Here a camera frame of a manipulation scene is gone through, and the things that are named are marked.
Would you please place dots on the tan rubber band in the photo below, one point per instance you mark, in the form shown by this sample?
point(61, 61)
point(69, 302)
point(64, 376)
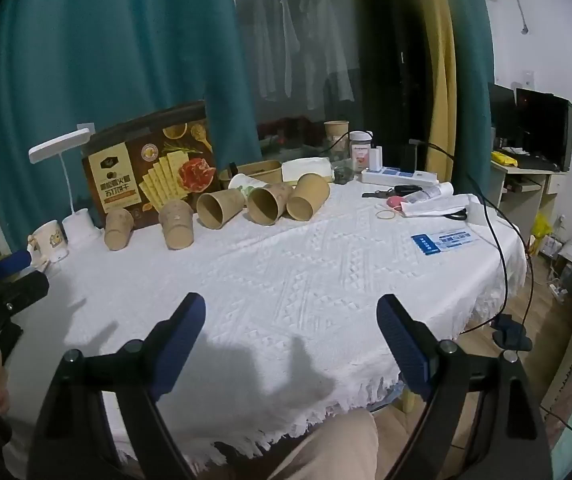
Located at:
point(385, 214)

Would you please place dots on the black computer monitor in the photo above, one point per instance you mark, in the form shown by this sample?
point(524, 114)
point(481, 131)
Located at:
point(545, 127)

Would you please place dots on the white cartoon mug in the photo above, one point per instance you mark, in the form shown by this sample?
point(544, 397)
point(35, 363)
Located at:
point(48, 244)

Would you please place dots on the tall brown paper cup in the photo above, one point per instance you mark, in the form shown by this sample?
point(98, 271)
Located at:
point(336, 132)

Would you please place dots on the white textured tablecloth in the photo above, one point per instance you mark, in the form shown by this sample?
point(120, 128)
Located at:
point(286, 290)

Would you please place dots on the black keyboard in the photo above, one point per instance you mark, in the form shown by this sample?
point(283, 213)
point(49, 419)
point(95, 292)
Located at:
point(535, 162)

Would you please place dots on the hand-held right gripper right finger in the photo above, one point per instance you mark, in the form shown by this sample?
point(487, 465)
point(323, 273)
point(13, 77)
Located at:
point(402, 345)

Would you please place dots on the small yellow bag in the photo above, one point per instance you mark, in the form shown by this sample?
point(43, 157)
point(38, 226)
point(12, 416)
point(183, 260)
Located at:
point(540, 227)

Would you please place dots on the blue and white packet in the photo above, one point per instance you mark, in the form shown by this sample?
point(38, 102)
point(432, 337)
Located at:
point(444, 243)

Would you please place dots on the white floor power strip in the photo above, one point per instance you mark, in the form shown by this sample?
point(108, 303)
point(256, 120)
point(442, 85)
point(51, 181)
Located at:
point(558, 291)

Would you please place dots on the clear jar with white lid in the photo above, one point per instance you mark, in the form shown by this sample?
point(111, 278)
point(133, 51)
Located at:
point(360, 154)

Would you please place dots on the white printed paper cup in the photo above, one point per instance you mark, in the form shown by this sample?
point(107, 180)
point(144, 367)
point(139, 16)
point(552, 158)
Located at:
point(242, 183)

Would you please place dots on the black power adapter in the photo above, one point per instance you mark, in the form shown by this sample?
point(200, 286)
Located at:
point(410, 156)

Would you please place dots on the hanging white clothes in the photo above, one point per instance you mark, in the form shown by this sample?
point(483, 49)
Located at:
point(301, 55)

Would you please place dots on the small white bottle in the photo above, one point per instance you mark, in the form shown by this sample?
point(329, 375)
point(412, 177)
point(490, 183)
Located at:
point(376, 158)

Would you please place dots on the pink round object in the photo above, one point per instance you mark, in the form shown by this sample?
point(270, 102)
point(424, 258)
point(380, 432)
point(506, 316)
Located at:
point(394, 203)

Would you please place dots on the yellow curtain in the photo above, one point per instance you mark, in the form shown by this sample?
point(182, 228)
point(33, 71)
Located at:
point(443, 65)

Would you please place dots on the white plastic bag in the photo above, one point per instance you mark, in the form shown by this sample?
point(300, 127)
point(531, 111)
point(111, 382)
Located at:
point(438, 206)

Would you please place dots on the narrow teal curtain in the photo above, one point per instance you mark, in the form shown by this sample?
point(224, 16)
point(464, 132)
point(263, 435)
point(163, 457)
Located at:
point(470, 85)

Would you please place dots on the white tissue pack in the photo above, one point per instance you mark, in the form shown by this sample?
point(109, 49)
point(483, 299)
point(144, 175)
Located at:
point(307, 167)

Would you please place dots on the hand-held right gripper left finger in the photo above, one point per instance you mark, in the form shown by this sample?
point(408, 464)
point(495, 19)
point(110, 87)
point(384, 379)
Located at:
point(182, 340)

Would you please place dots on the wide teal curtain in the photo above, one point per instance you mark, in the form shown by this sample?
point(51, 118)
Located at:
point(106, 75)

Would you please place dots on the black scissors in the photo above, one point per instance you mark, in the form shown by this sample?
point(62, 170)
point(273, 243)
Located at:
point(390, 191)

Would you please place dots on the beige computer desk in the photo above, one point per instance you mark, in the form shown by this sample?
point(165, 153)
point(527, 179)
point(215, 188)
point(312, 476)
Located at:
point(520, 190)

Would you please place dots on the person's leg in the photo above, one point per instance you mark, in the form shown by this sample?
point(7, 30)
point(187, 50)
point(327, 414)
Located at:
point(328, 447)

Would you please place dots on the white desk lamp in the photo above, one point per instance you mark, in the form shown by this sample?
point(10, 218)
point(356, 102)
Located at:
point(63, 187)

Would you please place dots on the brown cracker box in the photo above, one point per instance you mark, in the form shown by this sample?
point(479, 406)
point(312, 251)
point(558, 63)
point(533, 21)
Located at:
point(148, 170)

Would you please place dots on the yellow packet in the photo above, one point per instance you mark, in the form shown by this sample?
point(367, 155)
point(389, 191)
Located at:
point(505, 158)

